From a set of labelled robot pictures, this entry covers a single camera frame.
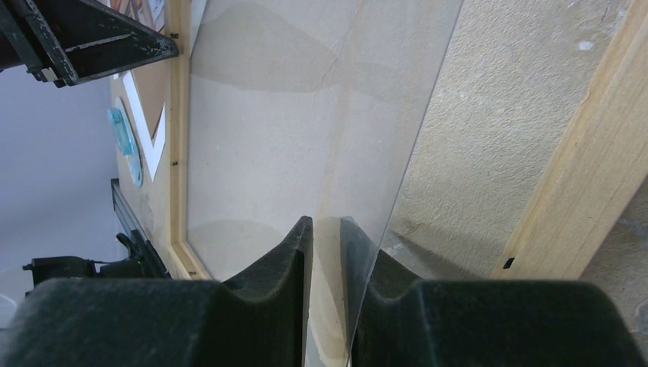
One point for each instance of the blue white tape dispenser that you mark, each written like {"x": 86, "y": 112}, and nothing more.
{"x": 126, "y": 141}

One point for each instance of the wooden picture frame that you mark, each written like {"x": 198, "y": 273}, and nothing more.
{"x": 599, "y": 162}

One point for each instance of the brown backing board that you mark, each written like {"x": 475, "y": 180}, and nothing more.
{"x": 151, "y": 83}

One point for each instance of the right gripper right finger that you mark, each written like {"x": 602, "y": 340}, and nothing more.
{"x": 397, "y": 318}

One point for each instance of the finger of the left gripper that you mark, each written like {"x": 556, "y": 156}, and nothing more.
{"x": 68, "y": 43}

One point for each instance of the clear acrylic sheet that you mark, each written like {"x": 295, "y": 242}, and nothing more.
{"x": 307, "y": 108}

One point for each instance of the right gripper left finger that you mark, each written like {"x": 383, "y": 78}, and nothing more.
{"x": 256, "y": 318}

